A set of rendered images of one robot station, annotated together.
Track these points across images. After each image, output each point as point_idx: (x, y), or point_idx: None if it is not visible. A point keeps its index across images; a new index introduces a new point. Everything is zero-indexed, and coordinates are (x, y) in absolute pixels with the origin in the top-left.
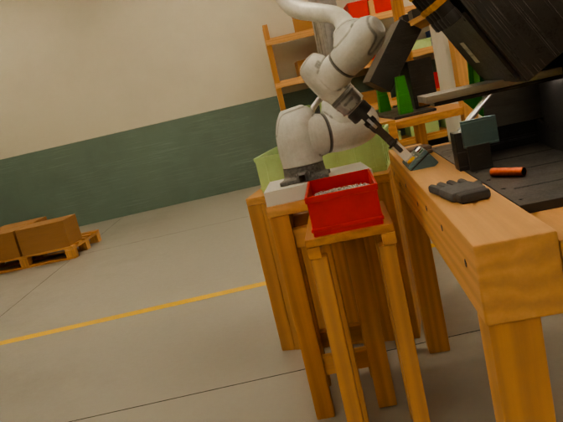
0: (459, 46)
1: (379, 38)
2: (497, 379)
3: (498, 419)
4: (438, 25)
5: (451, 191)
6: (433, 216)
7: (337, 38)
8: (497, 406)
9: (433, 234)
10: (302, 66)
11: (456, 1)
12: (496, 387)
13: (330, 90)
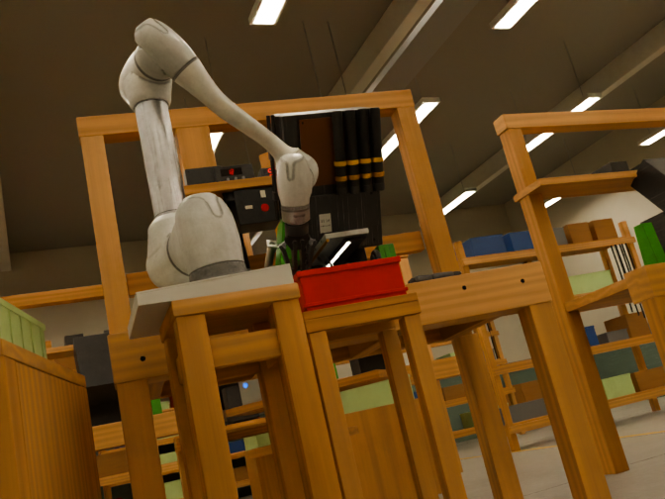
0: (312, 218)
1: None
2: (559, 331)
3: (555, 366)
4: (359, 188)
5: (447, 271)
6: (435, 292)
7: (305, 156)
8: (555, 354)
9: (424, 313)
10: (302, 156)
11: (372, 179)
12: (557, 339)
13: (311, 191)
